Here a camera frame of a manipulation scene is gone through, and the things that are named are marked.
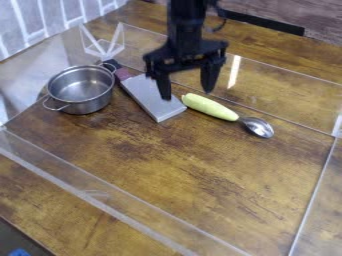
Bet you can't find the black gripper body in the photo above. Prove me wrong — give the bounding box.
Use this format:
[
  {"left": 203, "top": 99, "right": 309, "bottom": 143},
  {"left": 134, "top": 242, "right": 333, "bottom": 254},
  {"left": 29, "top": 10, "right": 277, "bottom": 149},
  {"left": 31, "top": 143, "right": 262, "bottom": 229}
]
[{"left": 143, "top": 39, "right": 228, "bottom": 78}]

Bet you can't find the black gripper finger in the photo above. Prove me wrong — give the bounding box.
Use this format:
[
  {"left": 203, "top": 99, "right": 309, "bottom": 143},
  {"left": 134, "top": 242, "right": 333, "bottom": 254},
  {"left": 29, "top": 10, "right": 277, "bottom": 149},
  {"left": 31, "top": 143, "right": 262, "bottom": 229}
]
[
  {"left": 154, "top": 70, "right": 171, "bottom": 101},
  {"left": 200, "top": 57, "right": 223, "bottom": 93}
]

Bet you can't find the yellow handled metal spoon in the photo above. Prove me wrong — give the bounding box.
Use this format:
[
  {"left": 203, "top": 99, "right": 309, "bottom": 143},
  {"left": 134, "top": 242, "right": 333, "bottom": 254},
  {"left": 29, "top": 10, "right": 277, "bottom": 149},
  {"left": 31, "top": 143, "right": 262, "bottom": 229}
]
[{"left": 182, "top": 93, "right": 274, "bottom": 138}]

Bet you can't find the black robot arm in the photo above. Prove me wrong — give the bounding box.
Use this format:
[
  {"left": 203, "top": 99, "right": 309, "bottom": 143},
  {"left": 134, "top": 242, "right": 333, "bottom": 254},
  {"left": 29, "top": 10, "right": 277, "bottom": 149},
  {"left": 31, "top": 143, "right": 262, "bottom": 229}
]
[{"left": 143, "top": 0, "right": 228, "bottom": 100}]

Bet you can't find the silver metal pot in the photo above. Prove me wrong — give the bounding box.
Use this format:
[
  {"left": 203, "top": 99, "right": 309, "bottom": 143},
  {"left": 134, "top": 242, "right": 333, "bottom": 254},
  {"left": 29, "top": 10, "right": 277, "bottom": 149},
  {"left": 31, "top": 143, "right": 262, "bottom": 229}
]
[{"left": 43, "top": 64, "right": 116, "bottom": 115}]

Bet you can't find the grey sharpening stone block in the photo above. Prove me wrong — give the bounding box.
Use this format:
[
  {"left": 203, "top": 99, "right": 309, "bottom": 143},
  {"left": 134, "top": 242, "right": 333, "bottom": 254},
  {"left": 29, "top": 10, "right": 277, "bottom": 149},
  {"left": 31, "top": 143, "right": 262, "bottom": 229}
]
[{"left": 115, "top": 67, "right": 187, "bottom": 123}]

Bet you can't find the black bar on table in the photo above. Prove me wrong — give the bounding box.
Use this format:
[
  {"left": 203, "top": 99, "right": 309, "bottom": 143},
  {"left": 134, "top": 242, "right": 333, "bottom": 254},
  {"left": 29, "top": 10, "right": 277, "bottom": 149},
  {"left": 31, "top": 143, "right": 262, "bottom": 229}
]
[{"left": 216, "top": 7, "right": 305, "bottom": 36}]

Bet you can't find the blue object at corner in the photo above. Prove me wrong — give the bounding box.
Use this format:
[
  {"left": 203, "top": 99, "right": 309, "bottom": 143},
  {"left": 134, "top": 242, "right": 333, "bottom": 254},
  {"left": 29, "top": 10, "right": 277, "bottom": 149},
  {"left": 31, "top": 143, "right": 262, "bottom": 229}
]
[{"left": 8, "top": 248, "right": 31, "bottom": 256}]

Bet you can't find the clear acrylic corner bracket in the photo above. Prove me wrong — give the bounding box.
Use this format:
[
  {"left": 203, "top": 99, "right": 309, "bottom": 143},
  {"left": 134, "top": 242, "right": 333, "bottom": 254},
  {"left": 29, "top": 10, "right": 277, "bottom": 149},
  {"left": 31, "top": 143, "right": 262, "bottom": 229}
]
[{"left": 79, "top": 24, "right": 124, "bottom": 61}]

